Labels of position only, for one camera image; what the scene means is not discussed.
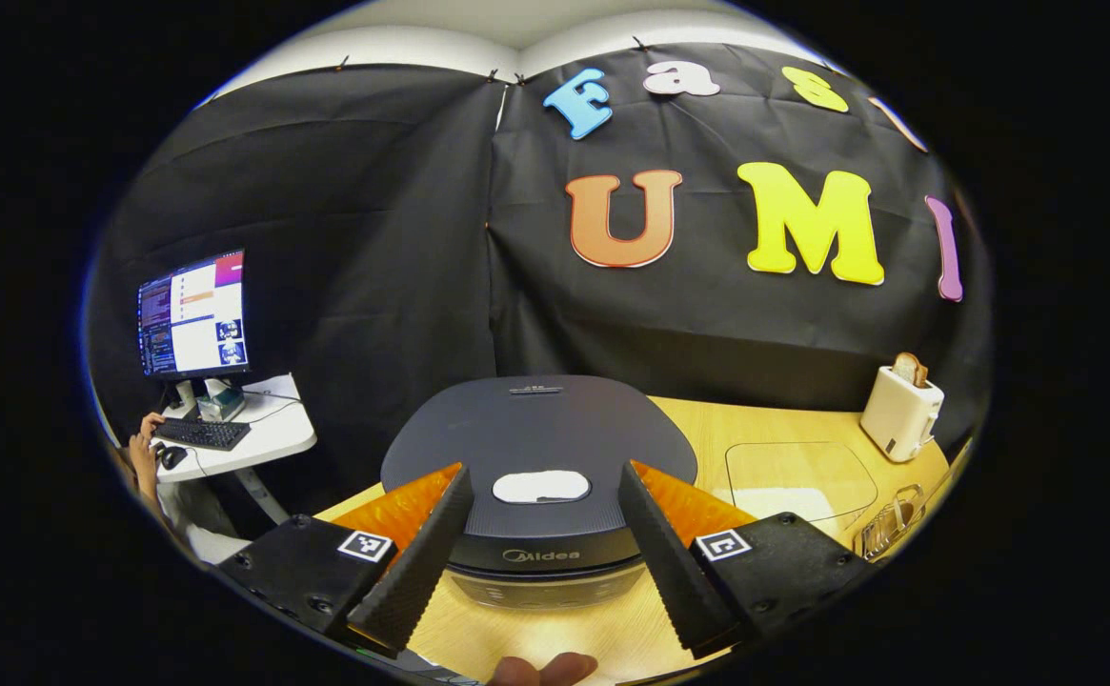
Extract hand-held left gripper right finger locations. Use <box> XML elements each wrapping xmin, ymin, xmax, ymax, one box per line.
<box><xmin>617</xmin><ymin>459</ymin><xmax>875</xmax><ymax>660</ymax></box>

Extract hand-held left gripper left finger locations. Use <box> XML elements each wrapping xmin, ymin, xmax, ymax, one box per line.
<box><xmin>216</xmin><ymin>464</ymin><xmax>475</xmax><ymax>658</ymax></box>

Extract clear plastic rice container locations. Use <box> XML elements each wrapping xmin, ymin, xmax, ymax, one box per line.
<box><xmin>724</xmin><ymin>440</ymin><xmax>879</xmax><ymax>544</ymax></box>

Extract silver black rice cooker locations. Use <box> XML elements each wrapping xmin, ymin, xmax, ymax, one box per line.
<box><xmin>380</xmin><ymin>374</ymin><xmax>698</xmax><ymax>611</ymax></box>

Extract wire chopstick holder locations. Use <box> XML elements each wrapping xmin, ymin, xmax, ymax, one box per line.
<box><xmin>852</xmin><ymin>483</ymin><xmax>927</xmax><ymax>560</ymax></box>

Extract white side table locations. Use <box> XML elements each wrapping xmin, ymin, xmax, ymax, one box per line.
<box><xmin>150</xmin><ymin>373</ymin><xmax>319</xmax><ymax>525</ymax></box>

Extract black keyboard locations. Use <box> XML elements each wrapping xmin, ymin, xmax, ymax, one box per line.
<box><xmin>152</xmin><ymin>417</ymin><xmax>252</xmax><ymax>452</ymax></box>

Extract small green box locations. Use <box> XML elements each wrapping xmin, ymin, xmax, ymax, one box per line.
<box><xmin>194</xmin><ymin>378</ymin><xmax>247</xmax><ymax>423</ymax></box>

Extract white toaster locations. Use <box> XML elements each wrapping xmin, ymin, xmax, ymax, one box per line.
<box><xmin>859</xmin><ymin>365</ymin><xmax>946</xmax><ymax>464</ymax></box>

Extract black backdrop cloth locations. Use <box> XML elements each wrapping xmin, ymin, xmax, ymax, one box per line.
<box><xmin>88</xmin><ymin>43</ymin><xmax>994</xmax><ymax>487</ymax></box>

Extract computer monitor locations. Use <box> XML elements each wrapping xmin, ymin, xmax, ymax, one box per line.
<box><xmin>137</xmin><ymin>250</ymin><xmax>251</xmax><ymax>382</ymax></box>

